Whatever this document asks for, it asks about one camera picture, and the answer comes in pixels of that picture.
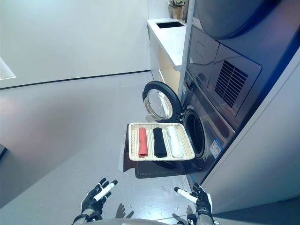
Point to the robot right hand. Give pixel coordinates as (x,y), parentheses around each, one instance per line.
(203,201)

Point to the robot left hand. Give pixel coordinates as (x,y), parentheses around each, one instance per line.
(93,201)

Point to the white cloth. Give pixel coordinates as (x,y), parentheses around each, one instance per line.
(175,143)

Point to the black cloth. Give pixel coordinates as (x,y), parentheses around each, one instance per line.
(160,143)

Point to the red cloth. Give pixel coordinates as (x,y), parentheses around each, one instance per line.
(143,143)

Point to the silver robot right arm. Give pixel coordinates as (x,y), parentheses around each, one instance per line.
(205,219)

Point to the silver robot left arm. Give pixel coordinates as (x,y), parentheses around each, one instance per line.
(82,219)

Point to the grey washing machine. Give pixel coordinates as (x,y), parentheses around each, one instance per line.
(218,131)

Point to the silver robot torso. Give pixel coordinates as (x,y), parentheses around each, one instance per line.
(140,222)

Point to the brown glossy box stool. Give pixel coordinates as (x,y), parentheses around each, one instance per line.
(129,161)

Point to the energy label sticker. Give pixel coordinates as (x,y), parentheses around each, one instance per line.
(215,146)

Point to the white wicker basket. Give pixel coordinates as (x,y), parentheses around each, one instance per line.
(133,140)

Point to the white laundry cabinet side panel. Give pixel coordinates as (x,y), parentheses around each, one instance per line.
(257,152)

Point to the round glass washer door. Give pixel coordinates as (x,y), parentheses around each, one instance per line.
(157,103)

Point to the grey stacked dryer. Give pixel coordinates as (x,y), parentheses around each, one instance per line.
(211,51)

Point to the white counter cabinet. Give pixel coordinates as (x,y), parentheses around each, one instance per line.
(171,49)

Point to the potted plant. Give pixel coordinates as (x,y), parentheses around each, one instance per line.
(176,7)

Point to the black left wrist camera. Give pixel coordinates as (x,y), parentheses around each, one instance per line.
(94,216)

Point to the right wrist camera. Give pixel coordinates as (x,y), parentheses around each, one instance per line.
(192,219)

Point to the white vertical cabinet post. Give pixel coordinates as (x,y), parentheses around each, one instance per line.
(187,47)

